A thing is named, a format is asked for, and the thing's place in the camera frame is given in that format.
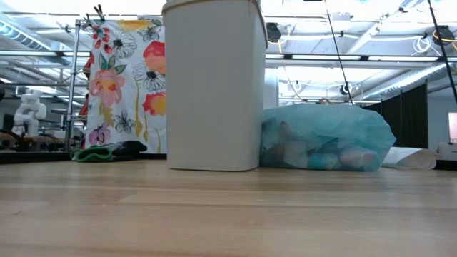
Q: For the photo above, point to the white plastic trash can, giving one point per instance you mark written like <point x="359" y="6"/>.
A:
<point x="214" y="100"/>

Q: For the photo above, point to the blue trash bag with trash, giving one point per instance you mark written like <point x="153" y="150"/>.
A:
<point x="321" y="125"/>

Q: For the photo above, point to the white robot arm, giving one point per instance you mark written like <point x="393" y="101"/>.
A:
<point x="30" y="110"/>

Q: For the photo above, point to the black cloth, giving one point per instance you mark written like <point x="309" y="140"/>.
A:
<point x="128" y="147"/>

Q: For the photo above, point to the floral printed cloth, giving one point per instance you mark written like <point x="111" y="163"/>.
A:
<point x="121" y="78"/>

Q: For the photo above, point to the thin black pole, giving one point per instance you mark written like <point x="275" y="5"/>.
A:
<point x="448" y="71"/>
<point x="340" y="57"/>

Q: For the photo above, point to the red cloth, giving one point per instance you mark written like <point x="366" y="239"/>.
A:
<point x="88" y="68"/>

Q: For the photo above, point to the black clip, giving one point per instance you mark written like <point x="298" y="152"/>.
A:
<point x="100" y="12"/>

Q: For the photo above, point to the black partition panel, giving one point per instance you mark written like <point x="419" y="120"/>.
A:
<point x="403" y="121"/>

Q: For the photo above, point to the white rolled sheet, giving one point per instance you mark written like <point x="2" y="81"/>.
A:
<point x="410" y="158"/>

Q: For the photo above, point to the background wooden table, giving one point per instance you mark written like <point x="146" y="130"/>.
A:
<point x="43" y="140"/>

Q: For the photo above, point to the bright lit screen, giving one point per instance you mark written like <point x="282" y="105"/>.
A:
<point x="453" y="128"/>

